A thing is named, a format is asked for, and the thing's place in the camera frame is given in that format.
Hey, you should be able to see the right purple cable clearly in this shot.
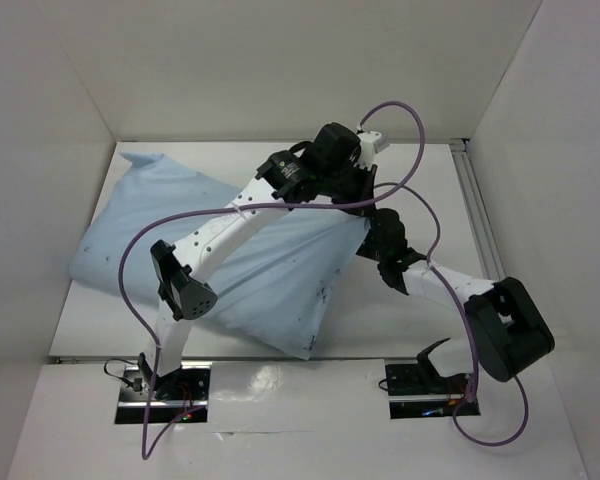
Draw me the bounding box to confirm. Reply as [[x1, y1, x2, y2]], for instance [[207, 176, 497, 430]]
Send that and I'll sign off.
[[374, 182, 532, 446]]

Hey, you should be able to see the light blue pillowcase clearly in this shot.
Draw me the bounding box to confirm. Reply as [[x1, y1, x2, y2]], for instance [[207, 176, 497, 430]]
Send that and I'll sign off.
[[52, 152, 368, 359]]

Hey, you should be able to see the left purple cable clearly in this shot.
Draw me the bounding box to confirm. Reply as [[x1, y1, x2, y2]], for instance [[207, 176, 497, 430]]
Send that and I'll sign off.
[[117, 101, 427, 460]]

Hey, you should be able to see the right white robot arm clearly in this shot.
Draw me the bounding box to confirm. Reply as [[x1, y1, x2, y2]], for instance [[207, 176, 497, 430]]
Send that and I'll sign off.
[[358, 209, 555, 392]]

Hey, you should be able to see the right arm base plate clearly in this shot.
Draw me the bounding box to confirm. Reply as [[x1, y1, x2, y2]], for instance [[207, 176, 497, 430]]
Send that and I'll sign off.
[[378, 359, 469, 420]]

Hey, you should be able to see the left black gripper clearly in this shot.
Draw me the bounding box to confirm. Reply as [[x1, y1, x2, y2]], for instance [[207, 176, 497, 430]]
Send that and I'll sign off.
[[320, 158, 378, 218]]

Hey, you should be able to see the purple cable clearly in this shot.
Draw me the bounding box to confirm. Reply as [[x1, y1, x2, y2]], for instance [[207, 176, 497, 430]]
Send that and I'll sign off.
[[117, 101, 427, 460], [374, 182, 532, 446]]

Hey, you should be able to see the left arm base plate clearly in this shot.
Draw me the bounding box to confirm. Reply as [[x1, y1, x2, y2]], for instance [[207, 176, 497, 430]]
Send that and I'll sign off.
[[108, 361, 211, 425]]

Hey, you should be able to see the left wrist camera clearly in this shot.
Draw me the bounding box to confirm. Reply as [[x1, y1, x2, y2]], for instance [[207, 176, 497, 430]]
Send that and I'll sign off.
[[357, 127, 389, 170]]

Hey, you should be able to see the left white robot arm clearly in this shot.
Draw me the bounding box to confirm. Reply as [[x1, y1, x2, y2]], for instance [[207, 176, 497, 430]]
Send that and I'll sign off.
[[138, 122, 385, 399]]

